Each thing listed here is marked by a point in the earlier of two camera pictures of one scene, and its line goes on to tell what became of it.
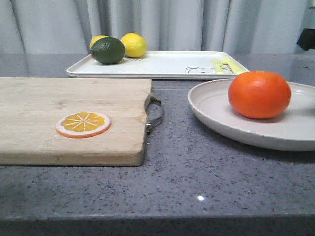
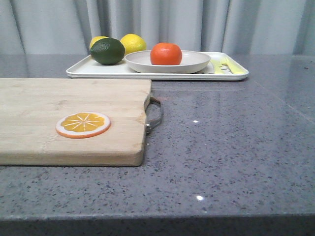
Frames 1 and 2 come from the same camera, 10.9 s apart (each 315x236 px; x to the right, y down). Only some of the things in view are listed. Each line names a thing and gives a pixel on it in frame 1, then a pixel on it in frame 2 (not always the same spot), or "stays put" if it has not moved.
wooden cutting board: [30, 108] stays put
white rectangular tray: [181, 65] stays put
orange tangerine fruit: [259, 94] to [166, 53]
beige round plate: [293, 129] to [191, 61]
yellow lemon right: [135, 45] stays put
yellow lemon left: [95, 37] stays put
